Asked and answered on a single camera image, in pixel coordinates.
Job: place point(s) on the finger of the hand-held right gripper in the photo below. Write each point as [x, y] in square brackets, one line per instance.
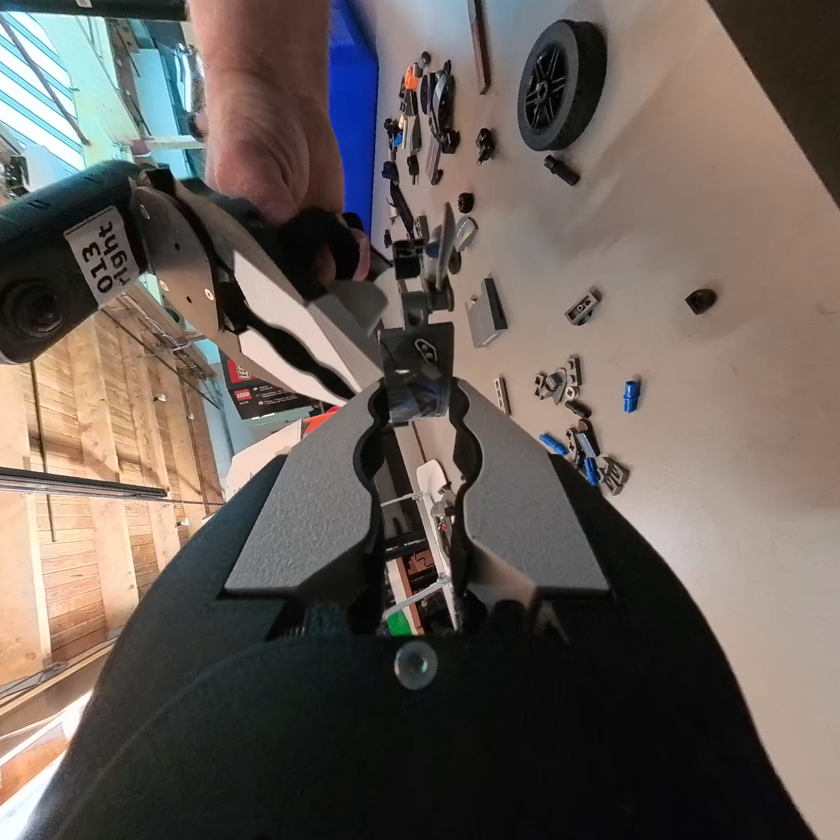
[348, 328]
[275, 367]

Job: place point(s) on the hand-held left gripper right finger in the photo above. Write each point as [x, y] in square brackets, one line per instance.
[531, 525]

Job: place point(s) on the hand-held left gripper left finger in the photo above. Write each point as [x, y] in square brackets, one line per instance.
[308, 525]

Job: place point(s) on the dark grey lego fender assembly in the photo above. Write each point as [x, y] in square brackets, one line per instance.
[413, 367]

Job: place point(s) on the grey lego car model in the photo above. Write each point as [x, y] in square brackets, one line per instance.
[445, 525]

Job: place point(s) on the person's right forearm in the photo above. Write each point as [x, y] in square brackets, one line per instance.
[262, 52]

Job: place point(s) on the black lego set box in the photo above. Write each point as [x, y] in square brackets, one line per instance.
[262, 387]

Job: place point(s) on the lego instruction booklet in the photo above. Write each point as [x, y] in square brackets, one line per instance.
[259, 466]

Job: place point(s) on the blue lego pin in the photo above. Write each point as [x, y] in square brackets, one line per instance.
[631, 396]
[592, 471]
[553, 443]

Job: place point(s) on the cluster of small lego connectors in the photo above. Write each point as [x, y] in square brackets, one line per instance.
[613, 472]

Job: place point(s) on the black lego pin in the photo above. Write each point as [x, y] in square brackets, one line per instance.
[578, 408]

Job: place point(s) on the short light grey lego plate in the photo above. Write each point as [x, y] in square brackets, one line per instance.
[502, 396]

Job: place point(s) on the black lego beam with holes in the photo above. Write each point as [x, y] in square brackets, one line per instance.
[401, 203]

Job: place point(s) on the grey lego panel assembly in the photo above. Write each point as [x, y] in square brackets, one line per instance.
[487, 315]

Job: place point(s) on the grey lego clip piece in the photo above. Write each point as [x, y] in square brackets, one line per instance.
[541, 385]

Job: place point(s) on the grey curved lego slope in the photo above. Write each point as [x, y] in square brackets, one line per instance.
[464, 233]

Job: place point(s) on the black lego gear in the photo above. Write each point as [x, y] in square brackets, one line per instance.
[465, 203]

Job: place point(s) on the grey lego slope brick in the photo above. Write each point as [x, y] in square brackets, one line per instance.
[583, 306]

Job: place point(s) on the black lego pin connector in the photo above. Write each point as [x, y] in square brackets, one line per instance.
[485, 144]

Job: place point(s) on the black lego axle connector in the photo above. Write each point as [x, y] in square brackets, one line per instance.
[562, 170]

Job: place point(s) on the black lego wheel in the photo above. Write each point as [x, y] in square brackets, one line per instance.
[561, 85]

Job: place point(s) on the person's right hand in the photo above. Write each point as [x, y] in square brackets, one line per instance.
[275, 157]

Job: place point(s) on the orange box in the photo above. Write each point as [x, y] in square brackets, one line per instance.
[323, 417]

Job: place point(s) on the green box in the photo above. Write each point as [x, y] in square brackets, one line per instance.
[397, 623]

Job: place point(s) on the blue plastic bin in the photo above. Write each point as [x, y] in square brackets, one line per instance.
[351, 98]

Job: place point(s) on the grey tile with orange stripe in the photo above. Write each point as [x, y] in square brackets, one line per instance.
[481, 46]

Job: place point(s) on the grey lego bracket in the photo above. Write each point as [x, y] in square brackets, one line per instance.
[558, 386]

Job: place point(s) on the black metal rail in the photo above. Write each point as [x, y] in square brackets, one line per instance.
[79, 482]

